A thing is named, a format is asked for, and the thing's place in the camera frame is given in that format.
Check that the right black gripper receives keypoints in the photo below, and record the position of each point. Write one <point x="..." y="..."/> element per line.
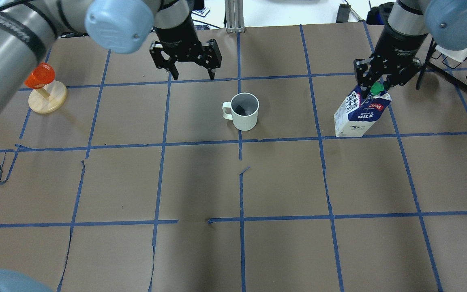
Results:
<point x="399" y="48"/>

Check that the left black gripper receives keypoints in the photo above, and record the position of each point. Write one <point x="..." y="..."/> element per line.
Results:
<point x="178" y="33"/>

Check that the blue white milk carton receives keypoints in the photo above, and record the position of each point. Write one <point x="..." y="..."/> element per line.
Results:
<point x="359" y="111"/>

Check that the white grey-lined mug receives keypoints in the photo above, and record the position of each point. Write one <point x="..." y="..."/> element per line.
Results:
<point x="242" y="110"/>

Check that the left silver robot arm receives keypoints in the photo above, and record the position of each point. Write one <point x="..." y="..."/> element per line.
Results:
<point x="29" y="28"/>

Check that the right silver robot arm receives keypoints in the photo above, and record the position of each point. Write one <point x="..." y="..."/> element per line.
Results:
<point x="403" y="33"/>

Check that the small remote control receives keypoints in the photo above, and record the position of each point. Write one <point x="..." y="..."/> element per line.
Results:
<point x="202" y="12"/>

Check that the black power brick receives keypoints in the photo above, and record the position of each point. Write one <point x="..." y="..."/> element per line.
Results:
<point x="343" y="13"/>

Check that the orange mug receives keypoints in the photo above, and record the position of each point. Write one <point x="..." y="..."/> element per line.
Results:
<point x="42" y="75"/>

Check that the aluminium frame post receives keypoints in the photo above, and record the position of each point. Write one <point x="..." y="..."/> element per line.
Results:
<point x="234" y="16"/>

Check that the black wire mug rack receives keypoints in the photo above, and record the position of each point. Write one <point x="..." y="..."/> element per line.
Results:
<point x="451" y="65"/>

